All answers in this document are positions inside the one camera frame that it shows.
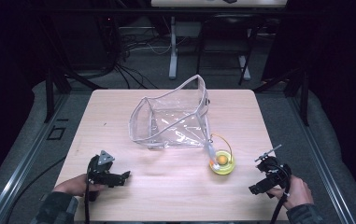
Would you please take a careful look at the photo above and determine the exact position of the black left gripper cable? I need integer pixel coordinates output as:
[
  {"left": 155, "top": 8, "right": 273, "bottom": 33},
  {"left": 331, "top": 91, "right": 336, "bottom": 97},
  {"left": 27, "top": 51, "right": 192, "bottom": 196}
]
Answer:
[{"left": 83, "top": 161, "right": 93, "bottom": 224}]

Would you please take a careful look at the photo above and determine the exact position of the person's left hand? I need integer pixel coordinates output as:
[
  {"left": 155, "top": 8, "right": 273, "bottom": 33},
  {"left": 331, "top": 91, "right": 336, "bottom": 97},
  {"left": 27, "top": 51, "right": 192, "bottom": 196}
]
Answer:
[{"left": 52, "top": 173, "right": 105, "bottom": 198}]

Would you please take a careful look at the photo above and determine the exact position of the yellow round toy with cord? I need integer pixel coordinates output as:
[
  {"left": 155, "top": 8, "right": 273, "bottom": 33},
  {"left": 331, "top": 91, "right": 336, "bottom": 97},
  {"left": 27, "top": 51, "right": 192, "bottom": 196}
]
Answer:
[{"left": 207, "top": 133, "right": 236, "bottom": 175}]

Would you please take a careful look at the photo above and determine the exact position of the white table with metal legs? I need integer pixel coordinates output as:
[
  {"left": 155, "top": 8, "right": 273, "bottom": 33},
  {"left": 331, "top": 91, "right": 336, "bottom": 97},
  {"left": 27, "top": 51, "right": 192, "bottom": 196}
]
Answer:
[{"left": 150, "top": 0, "right": 289, "bottom": 80}]

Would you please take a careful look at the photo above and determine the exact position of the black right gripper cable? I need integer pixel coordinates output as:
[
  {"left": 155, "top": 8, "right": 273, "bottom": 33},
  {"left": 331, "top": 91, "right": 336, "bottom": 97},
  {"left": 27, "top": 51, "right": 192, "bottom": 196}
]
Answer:
[{"left": 268, "top": 164, "right": 292, "bottom": 224}]

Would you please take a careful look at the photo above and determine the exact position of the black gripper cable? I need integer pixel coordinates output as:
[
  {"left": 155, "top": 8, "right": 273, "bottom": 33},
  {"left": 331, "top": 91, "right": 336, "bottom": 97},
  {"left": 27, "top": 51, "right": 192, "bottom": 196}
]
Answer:
[
  {"left": 83, "top": 161, "right": 93, "bottom": 224},
  {"left": 268, "top": 164, "right": 292, "bottom": 224}
]

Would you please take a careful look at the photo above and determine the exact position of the black chair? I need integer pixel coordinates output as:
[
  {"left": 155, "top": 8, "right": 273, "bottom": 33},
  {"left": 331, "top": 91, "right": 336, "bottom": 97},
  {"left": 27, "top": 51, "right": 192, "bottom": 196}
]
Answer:
[{"left": 195, "top": 12, "right": 263, "bottom": 87}]

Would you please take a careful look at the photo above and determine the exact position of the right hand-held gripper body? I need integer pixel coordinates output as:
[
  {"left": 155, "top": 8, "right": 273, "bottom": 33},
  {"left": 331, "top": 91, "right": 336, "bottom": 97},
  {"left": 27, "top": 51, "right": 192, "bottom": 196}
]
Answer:
[{"left": 254, "top": 144, "right": 292, "bottom": 189}]

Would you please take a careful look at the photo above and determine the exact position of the black floor cable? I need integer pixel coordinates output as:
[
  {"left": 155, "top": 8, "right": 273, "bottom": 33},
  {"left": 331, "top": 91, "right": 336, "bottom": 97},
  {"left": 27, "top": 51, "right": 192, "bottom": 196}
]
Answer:
[{"left": 6, "top": 156, "right": 67, "bottom": 224}]

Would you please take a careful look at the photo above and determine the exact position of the person's right hand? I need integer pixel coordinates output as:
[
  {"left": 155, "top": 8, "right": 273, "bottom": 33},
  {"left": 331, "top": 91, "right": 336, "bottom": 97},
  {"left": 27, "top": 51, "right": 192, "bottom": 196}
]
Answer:
[{"left": 268, "top": 175, "right": 315, "bottom": 211}]

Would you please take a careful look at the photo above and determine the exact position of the bundle of floor cables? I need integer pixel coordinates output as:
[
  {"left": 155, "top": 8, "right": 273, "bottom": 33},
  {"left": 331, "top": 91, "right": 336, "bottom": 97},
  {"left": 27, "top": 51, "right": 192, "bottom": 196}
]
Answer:
[{"left": 97, "top": 15, "right": 179, "bottom": 91}]

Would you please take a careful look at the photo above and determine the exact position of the aluminium rail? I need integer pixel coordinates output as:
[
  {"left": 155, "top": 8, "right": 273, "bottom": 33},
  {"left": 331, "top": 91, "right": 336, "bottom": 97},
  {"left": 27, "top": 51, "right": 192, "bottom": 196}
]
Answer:
[
  {"left": 0, "top": 92, "right": 71, "bottom": 224},
  {"left": 287, "top": 94, "right": 356, "bottom": 224}
]

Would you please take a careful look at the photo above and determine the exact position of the black metal stand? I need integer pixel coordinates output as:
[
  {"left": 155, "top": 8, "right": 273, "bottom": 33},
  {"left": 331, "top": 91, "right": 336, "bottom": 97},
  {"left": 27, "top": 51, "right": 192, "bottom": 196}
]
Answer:
[
  {"left": 25, "top": 0, "right": 108, "bottom": 124},
  {"left": 253, "top": 66, "right": 310, "bottom": 127}
]

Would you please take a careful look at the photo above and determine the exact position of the clear plastic zipper bag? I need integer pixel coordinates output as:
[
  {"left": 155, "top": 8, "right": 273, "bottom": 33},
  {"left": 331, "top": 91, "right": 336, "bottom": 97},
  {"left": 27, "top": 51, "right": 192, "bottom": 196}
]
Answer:
[{"left": 128, "top": 74, "right": 212, "bottom": 149}]

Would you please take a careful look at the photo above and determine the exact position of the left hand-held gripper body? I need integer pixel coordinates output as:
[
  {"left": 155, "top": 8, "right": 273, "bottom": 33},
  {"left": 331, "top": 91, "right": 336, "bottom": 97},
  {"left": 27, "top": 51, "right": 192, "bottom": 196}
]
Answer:
[{"left": 86, "top": 149, "right": 116, "bottom": 185}]

